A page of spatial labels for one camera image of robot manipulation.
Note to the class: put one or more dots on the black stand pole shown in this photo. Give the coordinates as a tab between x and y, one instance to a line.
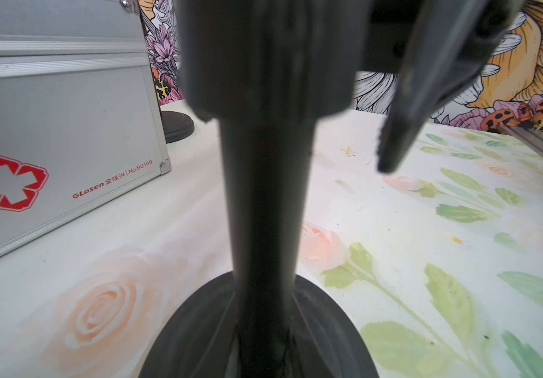
268	71

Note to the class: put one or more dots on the silver aluminium first aid case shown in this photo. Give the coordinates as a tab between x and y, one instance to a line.
80	123

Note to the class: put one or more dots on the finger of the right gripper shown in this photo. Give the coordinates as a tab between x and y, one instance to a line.
438	49

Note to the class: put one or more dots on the black round stand base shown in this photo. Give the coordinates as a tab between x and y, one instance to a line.
176	126

